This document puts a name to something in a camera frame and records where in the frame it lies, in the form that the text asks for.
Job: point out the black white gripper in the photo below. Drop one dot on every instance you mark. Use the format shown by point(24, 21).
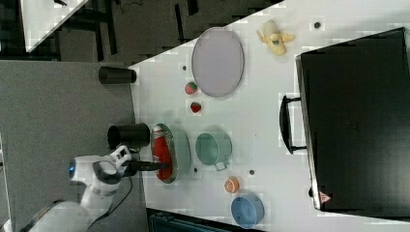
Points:
point(126, 159)

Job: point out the red plush ketchup bottle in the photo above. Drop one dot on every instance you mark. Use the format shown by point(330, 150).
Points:
point(162, 153)

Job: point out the green oval strainer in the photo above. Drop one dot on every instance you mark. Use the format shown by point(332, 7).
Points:
point(179, 147)

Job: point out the red plush strawberry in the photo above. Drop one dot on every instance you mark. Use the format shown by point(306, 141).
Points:
point(195, 107)

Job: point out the red green plush ball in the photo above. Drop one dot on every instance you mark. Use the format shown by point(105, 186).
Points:
point(190, 88)

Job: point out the orange slice toy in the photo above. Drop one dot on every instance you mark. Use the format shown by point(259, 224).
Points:
point(232, 185)

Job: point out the blue bowl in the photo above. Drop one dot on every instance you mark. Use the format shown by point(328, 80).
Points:
point(247, 210)

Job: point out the lavender oval plate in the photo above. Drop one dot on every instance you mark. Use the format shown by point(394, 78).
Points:
point(217, 62)

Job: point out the white side table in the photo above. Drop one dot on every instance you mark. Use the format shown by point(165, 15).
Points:
point(40, 18)

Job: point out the yellow plush banana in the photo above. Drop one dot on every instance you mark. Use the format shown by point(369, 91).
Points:
point(273, 38)

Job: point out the black toaster oven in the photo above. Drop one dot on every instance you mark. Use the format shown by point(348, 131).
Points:
point(355, 106)

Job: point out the black cylinder post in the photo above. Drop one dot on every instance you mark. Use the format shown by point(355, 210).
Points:
point(132, 135)
point(110, 75)

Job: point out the green pot with handle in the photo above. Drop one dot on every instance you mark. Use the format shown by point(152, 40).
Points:
point(214, 148)

